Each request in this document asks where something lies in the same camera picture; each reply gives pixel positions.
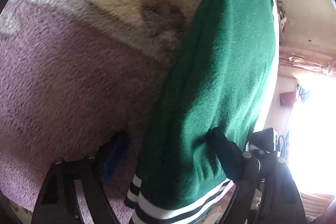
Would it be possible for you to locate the tied floral curtain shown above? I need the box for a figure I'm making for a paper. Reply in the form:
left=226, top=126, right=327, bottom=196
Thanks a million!
left=278, top=43, right=336, bottom=77

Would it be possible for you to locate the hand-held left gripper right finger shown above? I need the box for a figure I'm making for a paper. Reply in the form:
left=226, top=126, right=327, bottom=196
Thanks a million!
left=207, top=127, right=307, bottom=224

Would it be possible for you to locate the green varsity jacket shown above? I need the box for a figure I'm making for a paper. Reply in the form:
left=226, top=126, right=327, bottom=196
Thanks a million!
left=124, top=0, right=279, bottom=224

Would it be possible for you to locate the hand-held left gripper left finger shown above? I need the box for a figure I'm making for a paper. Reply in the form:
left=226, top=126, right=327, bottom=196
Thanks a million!
left=31, top=131, right=133, bottom=224

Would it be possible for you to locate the floral plush blanket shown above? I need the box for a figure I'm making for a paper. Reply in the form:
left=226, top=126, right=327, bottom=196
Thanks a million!
left=0, top=0, right=250, bottom=224

